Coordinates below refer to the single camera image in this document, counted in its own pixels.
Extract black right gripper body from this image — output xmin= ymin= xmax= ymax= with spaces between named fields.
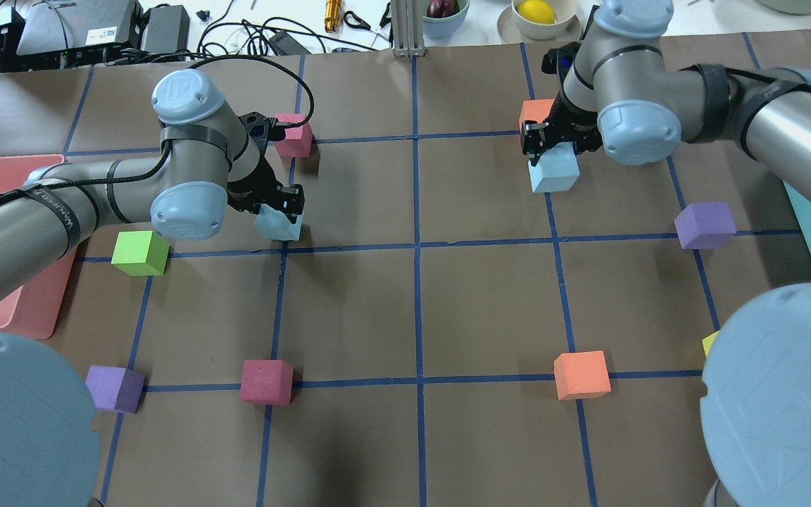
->
xmin=544 ymin=95 xmax=603 ymax=153

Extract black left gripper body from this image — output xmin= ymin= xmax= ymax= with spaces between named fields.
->
xmin=226 ymin=158 xmax=283 ymax=212

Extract light blue block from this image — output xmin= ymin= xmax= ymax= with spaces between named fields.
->
xmin=528 ymin=142 xmax=580 ymax=194
xmin=254 ymin=204 xmax=303 ymax=242

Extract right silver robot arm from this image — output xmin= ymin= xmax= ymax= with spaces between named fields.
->
xmin=520 ymin=1 xmax=811 ymax=506

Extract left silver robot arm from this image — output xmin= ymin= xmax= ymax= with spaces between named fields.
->
xmin=0 ymin=62 xmax=310 ymax=506

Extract far orange block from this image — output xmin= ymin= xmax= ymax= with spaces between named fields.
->
xmin=518 ymin=97 xmax=555 ymax=134

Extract orange block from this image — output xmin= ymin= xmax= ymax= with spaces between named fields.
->
xmin=553 ymin=351 xmax=612 ymax=401
xmin=518 ymin=97 xmax=555 ymax=134

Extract far left pink block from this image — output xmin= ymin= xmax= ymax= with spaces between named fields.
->
xmin=272 ymin=113 xmax=313 ymax=158

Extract beige bowl with lemon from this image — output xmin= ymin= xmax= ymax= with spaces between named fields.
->
xmin=496 ymin=1 xmax=581 ymax=43

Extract yellow lemon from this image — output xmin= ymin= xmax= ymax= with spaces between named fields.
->
xmin=515 ymin=0 xmax=557 ymax=25

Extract green block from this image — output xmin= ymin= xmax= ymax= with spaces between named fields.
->
xmin=111 ymin=230 xmax=171 ymax=277

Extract black power adapter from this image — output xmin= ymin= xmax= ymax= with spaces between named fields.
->
xmin=268 ymin=30 xmax=312 ymax=56

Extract right purple block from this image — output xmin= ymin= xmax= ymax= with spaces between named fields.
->
xmin=674 ymin=201 xmax=738 ymax=250

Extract purple block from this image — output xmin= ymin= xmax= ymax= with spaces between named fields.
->
xmin=674 ymin=201 xmax=738 ymax=250
xmin=86 ymin=365 xmax=145 ymax=414

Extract blue bowl with fruit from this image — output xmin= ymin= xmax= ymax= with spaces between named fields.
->
xmin=422 ymin=1 xmax=471 ymax=39

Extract near left crimson block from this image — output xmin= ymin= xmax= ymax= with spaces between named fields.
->
xmin=239 ymin=359 xmax=295 ymax=406

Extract gold metal tool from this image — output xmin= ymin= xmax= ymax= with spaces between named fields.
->
xmin=324 ymin=0 xmax=342 ymax=33

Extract left purple block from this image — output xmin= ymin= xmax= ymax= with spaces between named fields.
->
xmin=86 ymin=365 xmax=145 ymax=414

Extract near orange block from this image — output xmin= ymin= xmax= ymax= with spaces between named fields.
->
xmin=553 ymin=351 xmax=612 ymax=401

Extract yellow block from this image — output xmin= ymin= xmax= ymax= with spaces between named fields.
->
xmin=701 ymin=331 xmax=719 ymax=358

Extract pink plastic tray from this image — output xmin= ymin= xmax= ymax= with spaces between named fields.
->
xmin=0 ymin=154 xmax=76 ymax=340

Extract black computer box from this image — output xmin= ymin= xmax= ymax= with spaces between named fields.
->
xmin=0 ymin=0 xmax=191 ymax=74

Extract aluminium frame post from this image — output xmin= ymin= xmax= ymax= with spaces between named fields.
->
xmin=389 ymin=0 xmax=426 ymax=58

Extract black handled scissors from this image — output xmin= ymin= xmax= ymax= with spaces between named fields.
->
xmin=342 ymin=10 xmax=392 ymax=39

